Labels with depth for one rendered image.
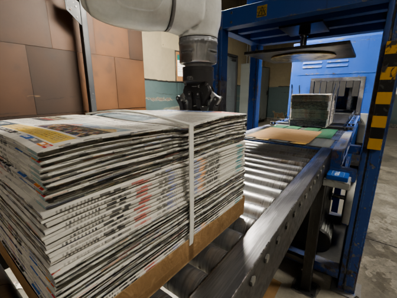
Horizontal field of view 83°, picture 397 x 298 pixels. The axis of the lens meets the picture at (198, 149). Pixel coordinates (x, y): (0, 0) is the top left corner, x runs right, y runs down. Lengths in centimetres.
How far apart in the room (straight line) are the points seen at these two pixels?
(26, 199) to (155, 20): 39
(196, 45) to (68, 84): 313
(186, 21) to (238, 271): 47
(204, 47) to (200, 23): 5
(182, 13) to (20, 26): 307
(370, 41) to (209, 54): 321
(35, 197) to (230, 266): 30
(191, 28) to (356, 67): 320
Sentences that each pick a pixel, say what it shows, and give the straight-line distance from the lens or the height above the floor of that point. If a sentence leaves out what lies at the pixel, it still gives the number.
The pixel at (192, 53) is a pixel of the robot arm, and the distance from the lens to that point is 53.
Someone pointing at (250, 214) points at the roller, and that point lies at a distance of 58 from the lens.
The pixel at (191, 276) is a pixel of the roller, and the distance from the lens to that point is 40.
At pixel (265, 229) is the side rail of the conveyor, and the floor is 80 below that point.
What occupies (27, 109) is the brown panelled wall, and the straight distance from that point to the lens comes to 341.
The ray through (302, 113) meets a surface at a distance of 208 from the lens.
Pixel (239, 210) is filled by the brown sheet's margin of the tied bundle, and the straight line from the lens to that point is 52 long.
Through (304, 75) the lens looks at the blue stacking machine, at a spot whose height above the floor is 131.
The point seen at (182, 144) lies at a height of 100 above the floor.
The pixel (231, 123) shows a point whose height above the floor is 102.
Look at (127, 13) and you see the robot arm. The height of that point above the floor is 121.
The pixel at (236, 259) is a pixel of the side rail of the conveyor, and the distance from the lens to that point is 43.
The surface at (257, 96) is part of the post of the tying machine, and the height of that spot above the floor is 104.
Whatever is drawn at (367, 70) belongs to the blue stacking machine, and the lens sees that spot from 362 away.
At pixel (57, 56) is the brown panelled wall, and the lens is 358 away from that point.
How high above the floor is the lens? 107
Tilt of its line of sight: 14 degrees down
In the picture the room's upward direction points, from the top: straight up
